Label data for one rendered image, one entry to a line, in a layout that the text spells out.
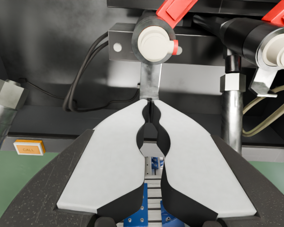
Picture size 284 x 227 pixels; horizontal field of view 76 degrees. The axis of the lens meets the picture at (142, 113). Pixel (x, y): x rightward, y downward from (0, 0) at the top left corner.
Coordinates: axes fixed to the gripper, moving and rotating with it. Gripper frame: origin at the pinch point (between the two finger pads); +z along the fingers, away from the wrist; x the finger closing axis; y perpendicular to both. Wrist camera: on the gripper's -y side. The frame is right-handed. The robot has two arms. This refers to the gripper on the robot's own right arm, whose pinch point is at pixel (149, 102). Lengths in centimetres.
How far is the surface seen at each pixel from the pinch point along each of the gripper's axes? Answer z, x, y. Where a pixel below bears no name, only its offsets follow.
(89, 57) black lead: 12.8, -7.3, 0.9
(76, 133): 18.6, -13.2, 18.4
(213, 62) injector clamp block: 13.6, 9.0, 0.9
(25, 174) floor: 112, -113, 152
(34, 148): 15.4, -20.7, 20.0
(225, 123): 2.8, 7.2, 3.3
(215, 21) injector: 11.8, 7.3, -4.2
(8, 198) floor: 112, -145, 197
